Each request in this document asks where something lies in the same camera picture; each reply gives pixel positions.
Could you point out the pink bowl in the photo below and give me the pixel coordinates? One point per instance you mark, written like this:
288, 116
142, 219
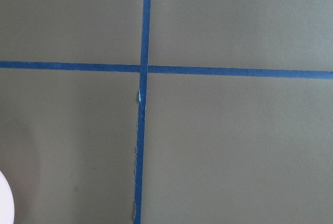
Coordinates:
7, 202

